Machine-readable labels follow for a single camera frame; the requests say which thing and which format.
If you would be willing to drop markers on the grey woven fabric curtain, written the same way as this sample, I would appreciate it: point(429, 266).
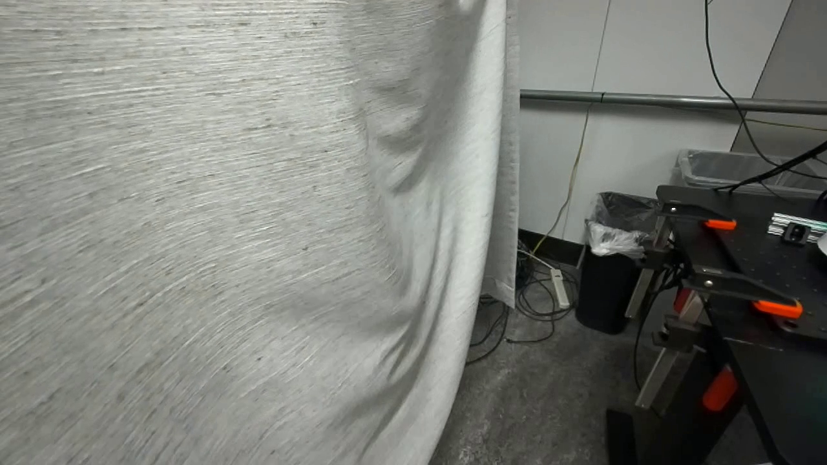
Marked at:
point(215, 260)

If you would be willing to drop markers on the orange black clamp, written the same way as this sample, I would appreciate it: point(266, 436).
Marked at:
point(779, 309)
point(719, 389)
point(719, 226)

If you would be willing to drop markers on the white power strip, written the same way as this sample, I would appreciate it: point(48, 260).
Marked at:
point(558, 287)

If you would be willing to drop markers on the grey plastic bin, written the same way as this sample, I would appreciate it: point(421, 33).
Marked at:
point(715, 168)

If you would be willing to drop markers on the grey metal wall rail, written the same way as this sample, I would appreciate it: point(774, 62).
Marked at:
point(646, 98)

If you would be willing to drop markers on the white device on workbench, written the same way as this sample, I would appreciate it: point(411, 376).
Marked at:
point(790, 226)

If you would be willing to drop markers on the black workbench table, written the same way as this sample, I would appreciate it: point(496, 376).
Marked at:
point(777, 362)

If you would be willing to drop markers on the black trash bin with liner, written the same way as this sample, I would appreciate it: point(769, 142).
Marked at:
point(607, 292)

